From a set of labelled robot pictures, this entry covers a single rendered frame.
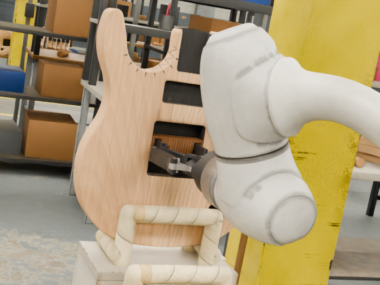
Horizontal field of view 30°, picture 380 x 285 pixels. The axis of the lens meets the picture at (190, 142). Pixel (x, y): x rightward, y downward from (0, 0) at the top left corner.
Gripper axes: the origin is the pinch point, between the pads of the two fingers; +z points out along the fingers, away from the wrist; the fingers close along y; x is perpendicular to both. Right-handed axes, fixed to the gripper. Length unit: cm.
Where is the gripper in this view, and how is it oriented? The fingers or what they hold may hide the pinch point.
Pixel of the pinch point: (177, 151)
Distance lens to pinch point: 127.5
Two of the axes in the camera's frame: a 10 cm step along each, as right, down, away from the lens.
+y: 9.1, 0.9, 4.0
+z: -3.8, -2.0, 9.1
